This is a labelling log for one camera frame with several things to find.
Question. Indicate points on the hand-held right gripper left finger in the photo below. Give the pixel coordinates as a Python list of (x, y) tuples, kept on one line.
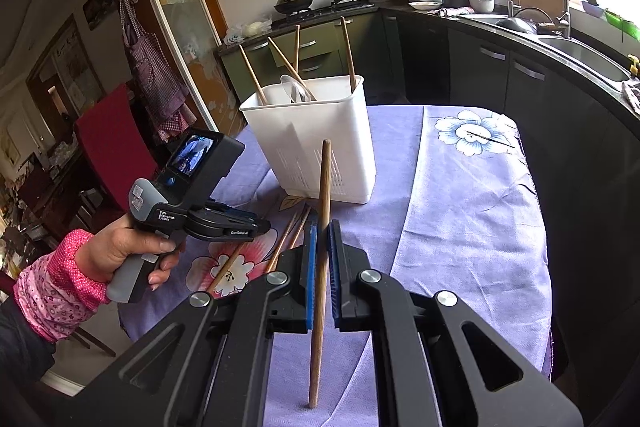
[(312, 272)]

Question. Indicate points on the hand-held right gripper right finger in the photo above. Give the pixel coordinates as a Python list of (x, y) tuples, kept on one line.
[(334, 277)]

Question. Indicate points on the brown wooden chopstick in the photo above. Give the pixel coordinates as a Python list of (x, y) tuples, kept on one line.
[(252, 74), (290, 67), (296, 49), (348, 54), (324, 197)]

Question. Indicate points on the pile of wooden chopsticks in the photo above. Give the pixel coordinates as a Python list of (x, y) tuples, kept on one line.
[(227, 266)]

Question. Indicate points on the white plastic utensil holder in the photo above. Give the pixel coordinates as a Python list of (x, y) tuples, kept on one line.
[(310, 147)]

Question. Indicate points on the clear plastic spoon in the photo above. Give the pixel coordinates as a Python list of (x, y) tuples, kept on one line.
[(292, 88)]

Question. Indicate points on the person's left forearm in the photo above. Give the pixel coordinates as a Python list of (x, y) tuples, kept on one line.
[(55, 292)]

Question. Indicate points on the person's left hand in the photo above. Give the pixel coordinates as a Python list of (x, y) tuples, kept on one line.
[(107, 249)]

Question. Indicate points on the red covered chair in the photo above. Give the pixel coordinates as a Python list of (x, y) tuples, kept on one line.
[(117, 142)]

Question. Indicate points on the checked purple apron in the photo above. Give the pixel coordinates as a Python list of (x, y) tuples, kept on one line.
[(150, 72)]

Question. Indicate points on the purple floral tablecloth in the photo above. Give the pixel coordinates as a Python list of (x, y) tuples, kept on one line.
[(450, 232)]

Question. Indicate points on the white plastic bag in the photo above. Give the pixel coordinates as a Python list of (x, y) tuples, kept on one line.
[(255, 29)]

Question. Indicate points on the wooden chopsticks in holder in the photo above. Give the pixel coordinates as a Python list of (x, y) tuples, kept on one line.
[(320, 42)]

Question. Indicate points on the glass sliding door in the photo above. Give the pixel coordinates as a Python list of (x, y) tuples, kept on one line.
[(170, 7)]

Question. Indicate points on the black wok with lid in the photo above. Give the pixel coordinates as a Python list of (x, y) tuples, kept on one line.
[(294, 2)]

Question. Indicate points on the black gas stove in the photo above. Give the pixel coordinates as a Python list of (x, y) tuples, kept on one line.
[(330, 11)]

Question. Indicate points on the black base cabinets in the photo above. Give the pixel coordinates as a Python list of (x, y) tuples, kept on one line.
[(475, 72)]

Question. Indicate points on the white plate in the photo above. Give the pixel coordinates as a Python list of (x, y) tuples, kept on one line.
[(425, 5)]

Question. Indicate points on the crumpled dish rag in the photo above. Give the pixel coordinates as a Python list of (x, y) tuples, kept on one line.
[(452, 12)]

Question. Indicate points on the white bowl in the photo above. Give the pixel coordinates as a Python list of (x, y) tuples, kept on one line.
[(481, 3)]

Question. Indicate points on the steel sink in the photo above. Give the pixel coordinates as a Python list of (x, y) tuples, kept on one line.
[(585, 54)]

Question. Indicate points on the patterned dark rag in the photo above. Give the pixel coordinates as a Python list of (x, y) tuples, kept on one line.
[(632, 97)]

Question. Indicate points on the purple hanging sink basket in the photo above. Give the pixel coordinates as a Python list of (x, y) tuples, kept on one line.
[(592, 8)]

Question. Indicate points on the green plastic containers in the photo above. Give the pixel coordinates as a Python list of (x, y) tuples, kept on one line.
[(622, 23)]

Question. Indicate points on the dark wall poster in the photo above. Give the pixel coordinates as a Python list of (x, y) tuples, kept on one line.
[(100, 6)]

